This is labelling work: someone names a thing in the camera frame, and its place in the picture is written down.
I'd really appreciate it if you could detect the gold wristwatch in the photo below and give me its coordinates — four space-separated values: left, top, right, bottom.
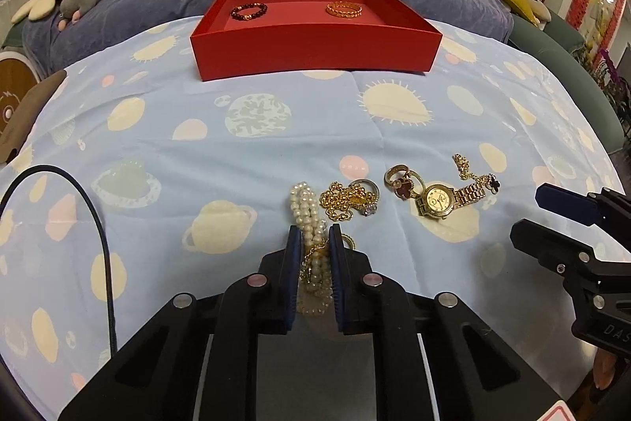
415 184 485 220

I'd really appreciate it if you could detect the white pearl necklace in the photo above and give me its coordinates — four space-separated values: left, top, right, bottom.
287 181 336 318

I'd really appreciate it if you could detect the gold ring red clover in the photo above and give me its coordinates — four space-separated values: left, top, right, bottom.
384 163 426 200

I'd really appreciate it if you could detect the silver ring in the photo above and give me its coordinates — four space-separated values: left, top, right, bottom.
346 177 382 217

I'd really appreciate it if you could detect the gold chain necklace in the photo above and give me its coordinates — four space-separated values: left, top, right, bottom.
319 181 379 223

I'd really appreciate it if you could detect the gold chain black clover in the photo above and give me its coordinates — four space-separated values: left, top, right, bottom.
452 154 500 195

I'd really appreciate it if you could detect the red jewelry tray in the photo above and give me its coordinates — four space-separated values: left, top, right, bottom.
190 0 443 81

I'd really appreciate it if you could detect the green sofa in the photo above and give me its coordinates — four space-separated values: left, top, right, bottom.
497 0 625 154

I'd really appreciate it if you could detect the light blue planet-print cloth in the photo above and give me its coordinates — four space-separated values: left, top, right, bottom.
1 18 622 420

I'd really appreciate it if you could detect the brown flat panel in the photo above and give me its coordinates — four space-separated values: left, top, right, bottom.
0 69 67 165

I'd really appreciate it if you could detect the round wooden white appliance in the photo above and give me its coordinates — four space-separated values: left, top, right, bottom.
0 50 41 133

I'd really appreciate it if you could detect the flower-shaped cream pillow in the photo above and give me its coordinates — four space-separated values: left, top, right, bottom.
11 0 60 24

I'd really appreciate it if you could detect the gold chain bracelet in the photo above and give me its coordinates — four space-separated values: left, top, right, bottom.
324 0 365 19

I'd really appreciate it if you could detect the dark beaded bracelet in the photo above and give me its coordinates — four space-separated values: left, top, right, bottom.
230 1 269 22

